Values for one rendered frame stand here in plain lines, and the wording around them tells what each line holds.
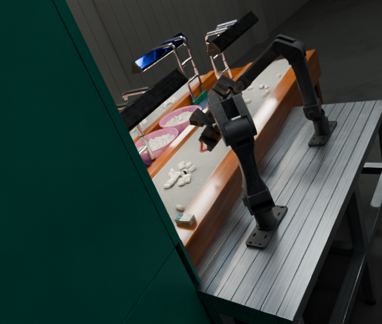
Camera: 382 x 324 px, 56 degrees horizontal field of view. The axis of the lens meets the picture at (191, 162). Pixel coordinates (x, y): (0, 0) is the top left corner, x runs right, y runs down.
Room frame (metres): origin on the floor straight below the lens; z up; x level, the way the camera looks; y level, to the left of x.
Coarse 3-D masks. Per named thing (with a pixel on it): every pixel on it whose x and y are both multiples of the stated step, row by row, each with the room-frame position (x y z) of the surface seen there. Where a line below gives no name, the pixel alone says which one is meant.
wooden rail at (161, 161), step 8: (248, 64) 2.50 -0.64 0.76; (240, 72) 2.40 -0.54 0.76; (192, 128) 1.77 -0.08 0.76; (184, 136) 1.71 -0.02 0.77; (176, 144) 1.65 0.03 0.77; (168, 152) 1.59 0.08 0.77; (160, 160) 1.55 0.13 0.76; (168, 160) 1.56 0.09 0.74; (152, 168) 1.49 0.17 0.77; (160, 168) 1.50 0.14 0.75; (152, 176) 1.45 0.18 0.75
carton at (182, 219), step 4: (180, 216) 1.01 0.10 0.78; (184, 216) 1.01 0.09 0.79; (188, 216) 1.00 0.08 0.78; (192, 216) 0.99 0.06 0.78; (176, 220) 1.00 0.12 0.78; (180, 220) 0.99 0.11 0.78; (184, 220) 0.98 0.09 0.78; (188, 220) 0.97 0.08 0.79; (192, 220) 0.98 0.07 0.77; (180, 224) 1.00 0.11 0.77; (184, 224) 0.98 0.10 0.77; (188, 224) 0.97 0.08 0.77
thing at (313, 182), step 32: (288, 128) 1.54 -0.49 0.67; (352, 128) 1.31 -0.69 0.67; (288, 160) 1.27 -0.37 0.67; (320, 160) 1.18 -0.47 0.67; (352, 160) 1.10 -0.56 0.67; (288, 192) 1.06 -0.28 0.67; (320, 192) 0.99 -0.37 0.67; (352, 192) 0.97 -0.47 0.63; (224, 224) 1.03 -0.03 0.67; (288, 224) 0.91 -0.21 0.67; (320, 224) 0.85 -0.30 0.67; (224, 256) 0.88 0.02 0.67; (256, 256) 0.83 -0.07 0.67; (288, 256) 0.78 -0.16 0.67; (320, 256) 0.74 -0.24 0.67; (224, 288) 0.76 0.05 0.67; (256, 288) 0.72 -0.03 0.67; (288, 288) 0.68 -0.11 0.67; (288, 320) 0.59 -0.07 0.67
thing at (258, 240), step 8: (272, 208) 1.00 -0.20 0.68; (280, 208) 0.98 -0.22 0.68; (256, 216) 0.92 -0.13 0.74; (264, 216) 0.90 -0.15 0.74; (272, 216) 0.91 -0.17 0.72; (280, 216) 0.95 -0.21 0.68; (256, 224) 0.94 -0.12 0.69; (264, 224) 0.91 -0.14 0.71; (272, 224) 0.91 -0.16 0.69; (256, 232) 0.92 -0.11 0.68; (264, 232) 0.90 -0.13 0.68; (272, 232) 0.89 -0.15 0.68; (248, 240) 0.90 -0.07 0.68; (256, 240) 0.88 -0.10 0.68; (264, 240) 0.87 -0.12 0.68; (264, 248) 0.84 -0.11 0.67
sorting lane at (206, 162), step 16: (272, 64) 2.37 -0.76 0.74; (288, 64) 2.23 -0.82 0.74; (256, 80) 2.18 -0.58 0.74; (272, 80) 2.06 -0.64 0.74; (256, 96) 1.91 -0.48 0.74; (256, 112) 1.70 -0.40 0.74; (192, 144) 1.63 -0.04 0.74; (224, 144) 1.49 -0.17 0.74; (176, 160) 1.53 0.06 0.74; (192, 160) 1.47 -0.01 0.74; (208, 160) 1.41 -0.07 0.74; (160, 176) 1.44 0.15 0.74; (192, 176) 1.32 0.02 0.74; (208, 176) 1.27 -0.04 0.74; (160, 192) 1.30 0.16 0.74; (176, 192) 1.25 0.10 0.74; (192, 192) 1.20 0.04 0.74
